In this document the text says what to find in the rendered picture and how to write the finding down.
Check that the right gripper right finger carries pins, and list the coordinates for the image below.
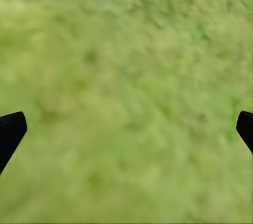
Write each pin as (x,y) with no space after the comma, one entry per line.
(245,128)

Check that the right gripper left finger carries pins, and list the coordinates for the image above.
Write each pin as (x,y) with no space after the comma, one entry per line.
(12,129)

